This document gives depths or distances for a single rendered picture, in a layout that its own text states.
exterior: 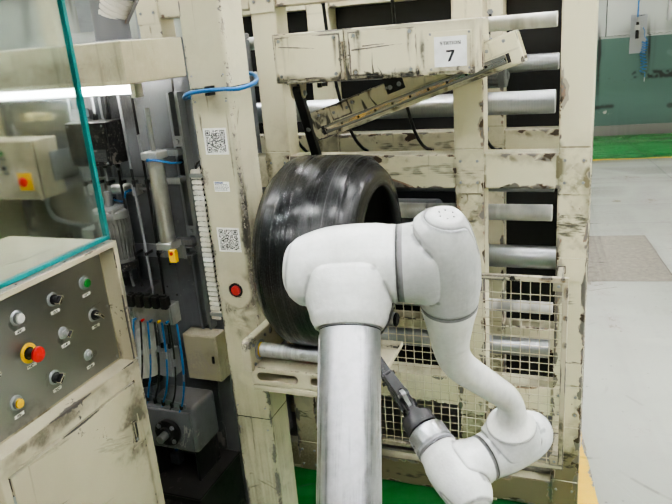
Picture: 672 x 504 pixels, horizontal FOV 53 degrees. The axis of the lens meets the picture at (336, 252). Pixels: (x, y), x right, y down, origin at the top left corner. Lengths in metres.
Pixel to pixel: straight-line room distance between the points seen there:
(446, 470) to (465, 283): 0.51
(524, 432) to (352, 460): 0.55
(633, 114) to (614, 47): 1.02
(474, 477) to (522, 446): 0.12
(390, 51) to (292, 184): 0.49
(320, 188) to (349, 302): 0.72
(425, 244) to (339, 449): 0.34
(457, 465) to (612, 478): 1.62
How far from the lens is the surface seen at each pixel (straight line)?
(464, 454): 1.48
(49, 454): 1.89
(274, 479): 2.34
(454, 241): 1.05
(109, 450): 2.07
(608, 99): 10.95
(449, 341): 1.18
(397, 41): 1.97
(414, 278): 1.06
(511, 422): 1.47
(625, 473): 3.07
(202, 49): 1.92
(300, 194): 1.74
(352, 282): 1.05
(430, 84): 2.09
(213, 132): 1.93
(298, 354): 1.94
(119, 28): 2.45
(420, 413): 1.55
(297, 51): 2.07
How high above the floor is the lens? 1.77
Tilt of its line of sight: 18 degrees down
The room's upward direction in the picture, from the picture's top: 5 degrees counter-clockwise
